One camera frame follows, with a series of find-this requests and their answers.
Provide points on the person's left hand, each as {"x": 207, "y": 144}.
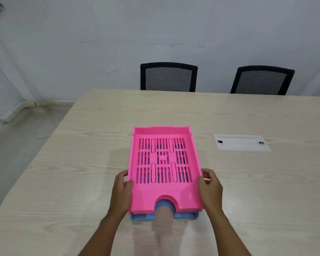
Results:
{"x": 121, "y": 193}

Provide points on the person's right hand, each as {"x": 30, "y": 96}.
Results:
{"x": 211, "y": 191}

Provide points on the person's right thumb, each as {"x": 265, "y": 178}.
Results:
{"x": 201, "y": 182}

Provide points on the person's right middle finger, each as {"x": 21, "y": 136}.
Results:
{"x": 207, "y": 179}

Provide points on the person's left thumb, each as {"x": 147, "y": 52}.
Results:
{"x": 128, "y": 183}

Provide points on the pink plastic paper tray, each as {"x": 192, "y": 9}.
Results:
{"x": 163, "y": 167}

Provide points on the person's right forearm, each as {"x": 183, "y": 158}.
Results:
{"x": 228, "y": 233}

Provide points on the person's left forearm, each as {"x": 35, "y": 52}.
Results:
{"x": 101, "y": 234}

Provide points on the blue plastic paper tray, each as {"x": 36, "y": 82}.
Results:
{"x": 160, "y": 215}

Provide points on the black mesh office chair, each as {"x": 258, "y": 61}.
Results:
{"x": 168, "y": 77}
{"x": 261, "y": 80}

